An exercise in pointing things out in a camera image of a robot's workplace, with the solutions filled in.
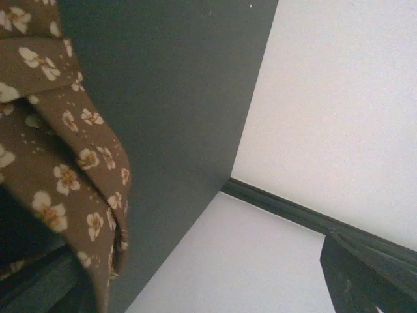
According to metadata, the brown floral tie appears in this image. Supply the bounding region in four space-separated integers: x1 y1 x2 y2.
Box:
1 1 131 312

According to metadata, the right black frame post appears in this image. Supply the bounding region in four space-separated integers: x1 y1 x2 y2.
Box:
221 178 416 263

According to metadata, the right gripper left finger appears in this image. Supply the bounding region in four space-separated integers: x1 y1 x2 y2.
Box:
1 189 97 312

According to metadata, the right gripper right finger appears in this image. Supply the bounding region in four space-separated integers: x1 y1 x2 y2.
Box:
320 233 416 312

